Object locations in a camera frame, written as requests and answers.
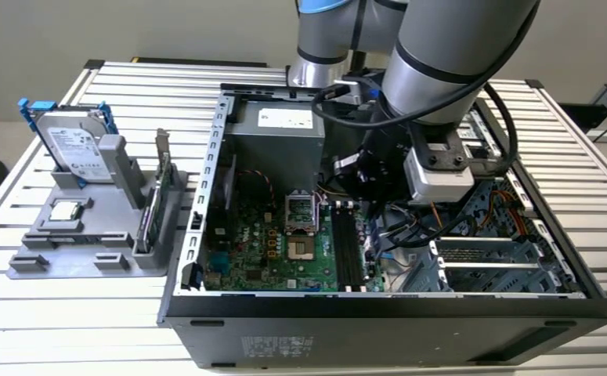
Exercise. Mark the silver CPU chip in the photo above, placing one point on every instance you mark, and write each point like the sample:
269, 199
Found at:
64, 211

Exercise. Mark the black open PC case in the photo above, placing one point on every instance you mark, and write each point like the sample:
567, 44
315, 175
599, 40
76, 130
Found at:
333, 337

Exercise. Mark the RAM slot with white clips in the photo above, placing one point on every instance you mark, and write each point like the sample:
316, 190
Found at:
341, 246
355, 246

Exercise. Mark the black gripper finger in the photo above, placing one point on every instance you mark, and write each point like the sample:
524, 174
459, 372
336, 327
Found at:
345, 164

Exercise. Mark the hard disk in blue carrier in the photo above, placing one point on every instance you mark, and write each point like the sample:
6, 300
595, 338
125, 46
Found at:
70, 145

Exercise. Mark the grey plastic parts rack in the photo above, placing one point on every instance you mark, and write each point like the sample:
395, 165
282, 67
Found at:
98, 219

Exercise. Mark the CPU socket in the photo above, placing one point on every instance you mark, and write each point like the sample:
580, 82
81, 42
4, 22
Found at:
301, 248

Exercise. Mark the black camera mounting bracket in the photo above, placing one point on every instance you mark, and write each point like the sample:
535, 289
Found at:
453, 156

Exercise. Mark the black rectangular block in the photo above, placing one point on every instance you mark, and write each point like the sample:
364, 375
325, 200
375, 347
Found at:
584, 115

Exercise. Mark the black graphics card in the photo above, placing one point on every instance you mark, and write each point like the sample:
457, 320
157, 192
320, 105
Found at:
150, 219

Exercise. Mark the black RAM slot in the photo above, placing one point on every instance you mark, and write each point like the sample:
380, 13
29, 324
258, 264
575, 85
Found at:
348, 246
335, 246

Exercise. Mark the large silver wrist camera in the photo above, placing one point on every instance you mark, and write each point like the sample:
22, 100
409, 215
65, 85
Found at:
439, 182

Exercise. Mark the grey metal drive cage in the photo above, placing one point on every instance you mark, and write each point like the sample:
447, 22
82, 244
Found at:
483, 156

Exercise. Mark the silver barred disk bay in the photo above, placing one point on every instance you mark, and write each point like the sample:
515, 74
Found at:
480, 243

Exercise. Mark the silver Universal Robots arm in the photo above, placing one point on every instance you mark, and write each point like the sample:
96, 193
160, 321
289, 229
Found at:
439, 58

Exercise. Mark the grey Dell power supply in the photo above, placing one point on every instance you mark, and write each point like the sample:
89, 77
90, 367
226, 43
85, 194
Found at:
276, 156

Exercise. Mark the small silver wrist camera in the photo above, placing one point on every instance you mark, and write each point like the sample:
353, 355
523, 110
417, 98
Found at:
357, 88

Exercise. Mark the green Dell motherboard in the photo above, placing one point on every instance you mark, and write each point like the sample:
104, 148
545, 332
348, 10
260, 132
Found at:
250, 243

